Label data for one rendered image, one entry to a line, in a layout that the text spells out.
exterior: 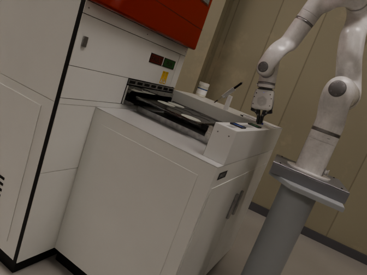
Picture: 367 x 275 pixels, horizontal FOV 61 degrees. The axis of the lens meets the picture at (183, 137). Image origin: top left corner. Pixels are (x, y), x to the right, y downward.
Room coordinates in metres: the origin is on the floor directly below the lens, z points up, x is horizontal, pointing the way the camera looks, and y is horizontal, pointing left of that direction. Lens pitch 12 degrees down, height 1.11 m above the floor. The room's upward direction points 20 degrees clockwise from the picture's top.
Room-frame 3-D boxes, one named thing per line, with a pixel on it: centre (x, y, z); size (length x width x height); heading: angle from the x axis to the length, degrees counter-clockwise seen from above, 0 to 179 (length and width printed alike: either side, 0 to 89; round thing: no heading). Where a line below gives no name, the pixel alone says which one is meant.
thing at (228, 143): (1.41, -0.25, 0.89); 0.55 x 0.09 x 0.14; 155
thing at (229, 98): (1.80, -0.16, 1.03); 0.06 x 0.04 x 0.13; 65
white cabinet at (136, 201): (1.65, -0.08, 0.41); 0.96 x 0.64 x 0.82; 155
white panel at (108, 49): (1.55, 0.33, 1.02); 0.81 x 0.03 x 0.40; 155
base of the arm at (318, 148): (1.37, -0.57, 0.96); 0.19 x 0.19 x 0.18
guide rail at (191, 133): (1.49, 0.04, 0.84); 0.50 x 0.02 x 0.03; 65
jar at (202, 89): (2.12, -0.01, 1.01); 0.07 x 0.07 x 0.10
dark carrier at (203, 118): (1.63, 0.05, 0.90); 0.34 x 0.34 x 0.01; 65
